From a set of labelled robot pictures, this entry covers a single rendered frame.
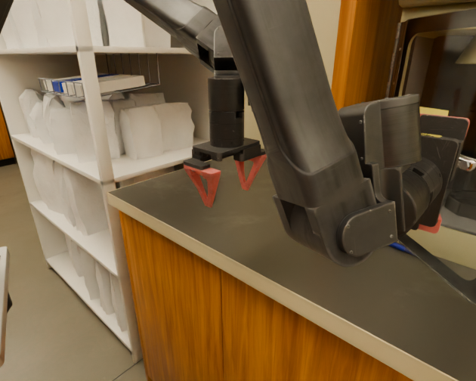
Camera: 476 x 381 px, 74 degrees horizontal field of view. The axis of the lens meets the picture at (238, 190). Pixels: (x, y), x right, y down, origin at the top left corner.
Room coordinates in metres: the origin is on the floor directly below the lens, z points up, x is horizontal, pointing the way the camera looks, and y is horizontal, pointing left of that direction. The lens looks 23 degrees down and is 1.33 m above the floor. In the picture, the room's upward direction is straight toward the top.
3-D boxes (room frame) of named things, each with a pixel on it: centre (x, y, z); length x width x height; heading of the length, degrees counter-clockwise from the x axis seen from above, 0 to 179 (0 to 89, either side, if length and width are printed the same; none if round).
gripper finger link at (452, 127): (0.38, -0.24, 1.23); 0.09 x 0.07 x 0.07; 138
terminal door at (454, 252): (0.50, -0.33, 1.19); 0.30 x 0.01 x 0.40; 9
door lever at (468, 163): (0.42, -0.31, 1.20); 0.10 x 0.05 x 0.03; 9
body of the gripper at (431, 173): (0.33, -0.19, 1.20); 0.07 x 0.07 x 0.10; 48
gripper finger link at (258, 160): (0.54, 0.00, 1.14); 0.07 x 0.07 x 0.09; 49
